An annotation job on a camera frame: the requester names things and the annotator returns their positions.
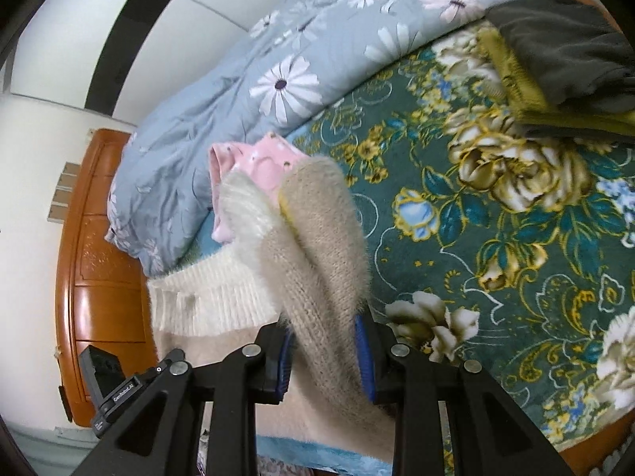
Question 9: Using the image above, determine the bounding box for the beige fuzzy sweater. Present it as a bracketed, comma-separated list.
[148, 157, 394, 461]

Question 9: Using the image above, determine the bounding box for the orange wooden headboard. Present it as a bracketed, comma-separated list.
[55, 129, 157, 428]

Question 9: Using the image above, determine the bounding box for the grey-blue floral quilt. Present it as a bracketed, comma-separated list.
[106, 0, 510, 276]

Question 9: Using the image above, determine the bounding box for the teal floral bed blanket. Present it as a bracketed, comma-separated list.
[290, 21, 634, 448]

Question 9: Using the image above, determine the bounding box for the pink peach print garment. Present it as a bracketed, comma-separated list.
[209, 132, 307, 244]

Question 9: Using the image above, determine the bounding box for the olive green folded garment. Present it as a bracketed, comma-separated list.
[477, 28, 634, 144]

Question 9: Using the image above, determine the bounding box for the dark grey folded garment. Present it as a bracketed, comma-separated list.
[485, 0, 634, 114]

